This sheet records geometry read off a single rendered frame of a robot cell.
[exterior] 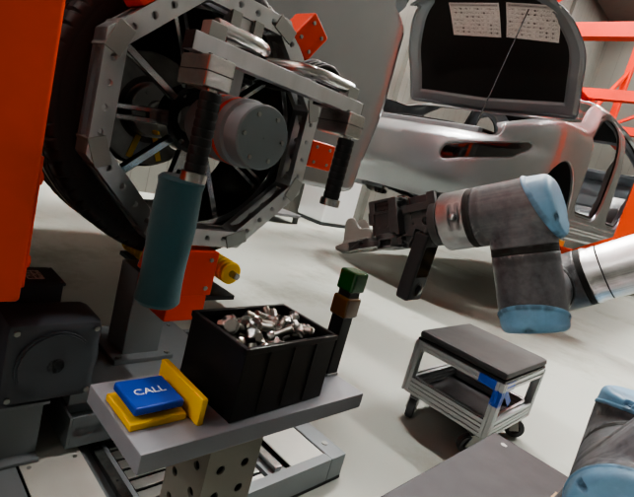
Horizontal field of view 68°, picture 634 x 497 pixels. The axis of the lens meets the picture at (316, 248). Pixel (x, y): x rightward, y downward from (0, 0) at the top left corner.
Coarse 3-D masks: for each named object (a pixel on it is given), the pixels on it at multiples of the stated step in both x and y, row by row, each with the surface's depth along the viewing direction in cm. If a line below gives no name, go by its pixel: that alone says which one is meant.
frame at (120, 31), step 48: (192, 0) 89; (240, 0) 96; (96, 48) 84; (288, 48) 107; (96, 96) 83; (288, 96) 119; (96, 144) 85; (288, 144) 122; (288, 192) 121; (240, 240) 115
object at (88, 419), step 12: (60, 396) 108; (48, 408) 111; (60, 408) 105; (72, 408) 106; (84, 408) 109; (60, 420) 105; (72, 420) 102; (84, 420) 104; (96, 420) 106; (60, 432) 105; (72, 432) 103; (84, 432) 105; (96, 432) 107; (72, 444) 103; (84, 444) 105
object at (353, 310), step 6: (336, 294) 88; (336, 300) 87; (342, 300) 86; (348, 300) 86; (354, 300) 87; (360, 300) 88; (336, 306) 87; (342, 306) 86; (348, 306) 86; (354, 306) 87; (336, 312) 87; (342, 312) 86; (348, 312) 86; (354, 312) 88; (342, 318) 86; (348, 318) 87
